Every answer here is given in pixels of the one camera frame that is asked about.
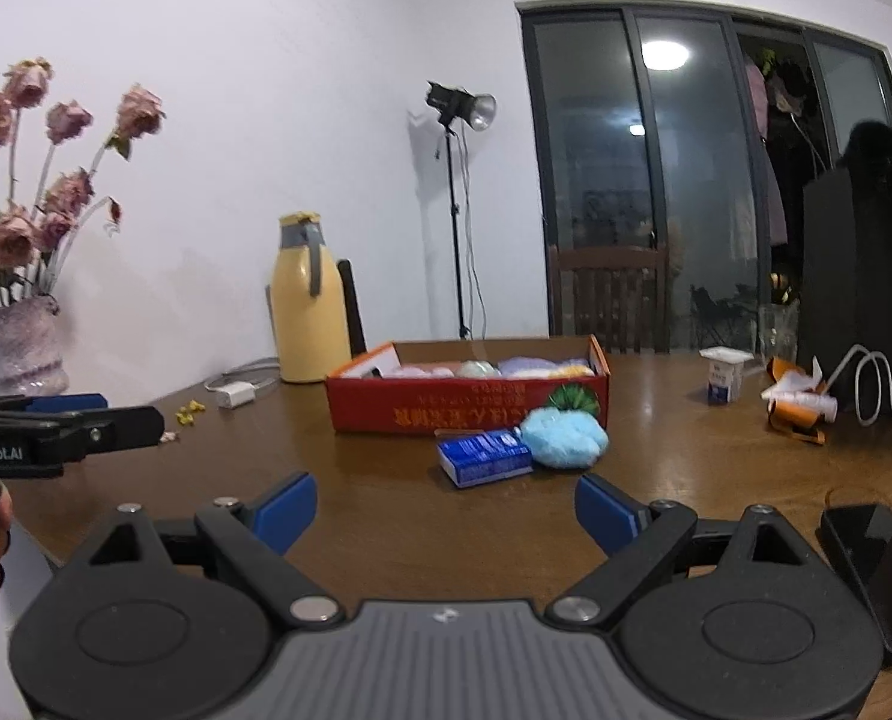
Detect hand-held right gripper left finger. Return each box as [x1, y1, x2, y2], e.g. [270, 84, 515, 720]
[86, 472, 346, 631]

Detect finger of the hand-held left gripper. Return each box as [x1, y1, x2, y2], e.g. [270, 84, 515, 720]
[24, 392, 109, 415]
[88, 405, 166, 457]

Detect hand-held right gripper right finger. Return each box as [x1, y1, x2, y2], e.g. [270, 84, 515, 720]
[547, 474, 822, 627]

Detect blue plush toy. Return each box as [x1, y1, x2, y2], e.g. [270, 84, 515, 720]
[519, 406, 610, 470]

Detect blue tissue packet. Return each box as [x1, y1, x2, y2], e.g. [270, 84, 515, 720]
[436, 428, 535, 491]

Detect red cardboard box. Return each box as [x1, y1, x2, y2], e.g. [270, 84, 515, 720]
[324, 334, 613, 435]

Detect pink textured vase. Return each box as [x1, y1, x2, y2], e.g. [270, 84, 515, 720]
[0, 295, 70, 396]

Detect yellow thermos jug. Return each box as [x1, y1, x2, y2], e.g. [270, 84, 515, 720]
[268, 211, 352, 385]

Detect bunch of dried pink roses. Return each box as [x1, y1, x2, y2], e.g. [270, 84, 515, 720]
[0, 57, 167, 310]

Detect wooden chair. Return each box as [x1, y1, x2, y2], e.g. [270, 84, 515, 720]
[548, 244, 673, 356]

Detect clear drinking glass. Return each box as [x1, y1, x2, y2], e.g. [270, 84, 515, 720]
[756, 303, 800, 365]

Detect black monitor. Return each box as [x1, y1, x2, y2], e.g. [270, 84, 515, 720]
[794, 121, 892, 403]

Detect glass sliding door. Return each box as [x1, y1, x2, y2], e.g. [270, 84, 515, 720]
[516, 1, 892, 355]

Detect hanging clothes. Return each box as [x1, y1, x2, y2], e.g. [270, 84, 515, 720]
[741, 51, 824, 247]

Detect studio light on stand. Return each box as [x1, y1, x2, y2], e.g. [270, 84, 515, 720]
[424, 79, 498, 340]

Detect white charger with cable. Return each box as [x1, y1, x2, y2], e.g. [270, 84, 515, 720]
[204, 358, 283, 410]

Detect white looped cable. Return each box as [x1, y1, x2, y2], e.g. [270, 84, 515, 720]
[828, 344, 892, 425]

